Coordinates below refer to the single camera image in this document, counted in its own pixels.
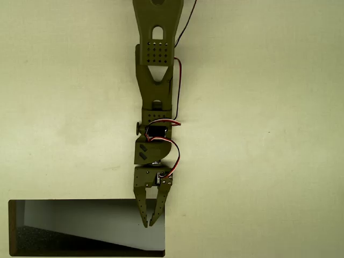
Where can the white panel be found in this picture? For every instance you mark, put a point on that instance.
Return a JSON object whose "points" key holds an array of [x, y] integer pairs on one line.
{"points": [[107, 223]]}

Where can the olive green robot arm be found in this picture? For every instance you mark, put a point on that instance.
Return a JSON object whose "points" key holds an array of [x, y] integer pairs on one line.
{"points": [[156, 88]]}

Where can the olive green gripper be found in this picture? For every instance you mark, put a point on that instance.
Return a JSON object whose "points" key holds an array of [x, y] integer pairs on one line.
{"points": [[145, 179]]}

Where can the rectangular bin opening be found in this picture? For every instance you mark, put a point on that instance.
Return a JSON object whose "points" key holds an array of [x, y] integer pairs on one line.
{"points": [[80, 228]]}

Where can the black foam pad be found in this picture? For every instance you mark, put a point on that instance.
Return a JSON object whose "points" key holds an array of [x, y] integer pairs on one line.
{"points": [[35, 239]]}

